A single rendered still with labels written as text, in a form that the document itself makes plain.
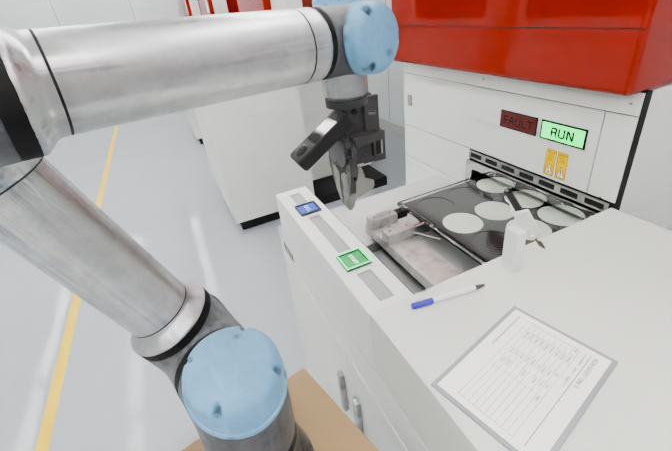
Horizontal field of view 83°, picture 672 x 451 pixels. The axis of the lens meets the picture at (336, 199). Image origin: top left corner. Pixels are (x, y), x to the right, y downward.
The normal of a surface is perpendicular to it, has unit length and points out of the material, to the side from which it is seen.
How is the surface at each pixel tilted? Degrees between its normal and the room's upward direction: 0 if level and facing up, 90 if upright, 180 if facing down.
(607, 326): 0
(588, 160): 90
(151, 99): 120
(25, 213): 88
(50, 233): 88
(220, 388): 6
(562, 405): 0
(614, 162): 90
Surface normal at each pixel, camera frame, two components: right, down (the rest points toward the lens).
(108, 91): 0.65, 0.38
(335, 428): -0.10, -0.91
